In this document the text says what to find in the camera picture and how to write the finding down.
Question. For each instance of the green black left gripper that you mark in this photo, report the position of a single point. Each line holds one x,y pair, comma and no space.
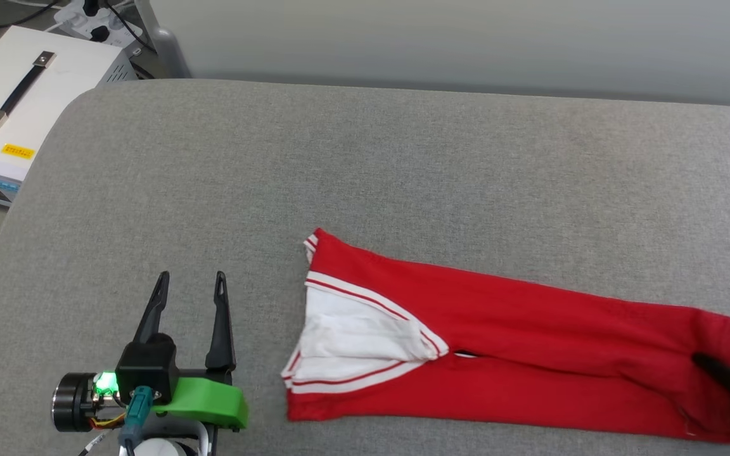
206,399

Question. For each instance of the red white garment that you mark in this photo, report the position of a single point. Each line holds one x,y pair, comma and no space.
530,329

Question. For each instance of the white equipment box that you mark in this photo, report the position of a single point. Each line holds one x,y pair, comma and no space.
61,107

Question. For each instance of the white power strip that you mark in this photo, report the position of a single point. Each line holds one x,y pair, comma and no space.
80,19

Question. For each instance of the dark grey wrist camera box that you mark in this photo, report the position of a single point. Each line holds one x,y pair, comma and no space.
146,367

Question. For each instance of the grey metal post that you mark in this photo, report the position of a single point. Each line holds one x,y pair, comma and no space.
165,44

